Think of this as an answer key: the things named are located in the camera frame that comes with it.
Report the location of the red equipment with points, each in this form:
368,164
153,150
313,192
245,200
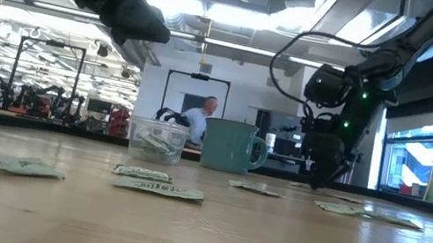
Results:
119,122

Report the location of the pale green Stevia packet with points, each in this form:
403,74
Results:
157,188
25,167

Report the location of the small black screen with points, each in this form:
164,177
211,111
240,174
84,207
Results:
99,106

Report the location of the black bag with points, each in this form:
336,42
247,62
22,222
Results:
172,117

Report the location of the person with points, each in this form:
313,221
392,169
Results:
198,123

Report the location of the black cabinet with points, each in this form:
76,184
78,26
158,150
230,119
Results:
264,118

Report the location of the teal blue ceramic mug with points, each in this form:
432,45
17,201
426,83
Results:
230,146

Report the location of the black rig frame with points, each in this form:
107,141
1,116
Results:
53,43
199,76

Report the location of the pale green sweetener packet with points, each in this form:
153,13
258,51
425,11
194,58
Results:
393,220
337,208
254,188

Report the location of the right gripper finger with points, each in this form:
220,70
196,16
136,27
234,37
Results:
325,163

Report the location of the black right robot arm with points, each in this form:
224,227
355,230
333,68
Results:
413,44

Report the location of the small red object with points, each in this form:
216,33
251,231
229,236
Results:
405,189

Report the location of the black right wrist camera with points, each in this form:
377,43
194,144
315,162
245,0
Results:
327,87

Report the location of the clear plastic container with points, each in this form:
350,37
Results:
132,142

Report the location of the white cup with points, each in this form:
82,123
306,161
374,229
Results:
269,142

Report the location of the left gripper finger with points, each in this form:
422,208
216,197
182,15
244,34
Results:
140,21

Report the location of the ceiling light strip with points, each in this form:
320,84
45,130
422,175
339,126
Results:
66,10
316,63
238,47

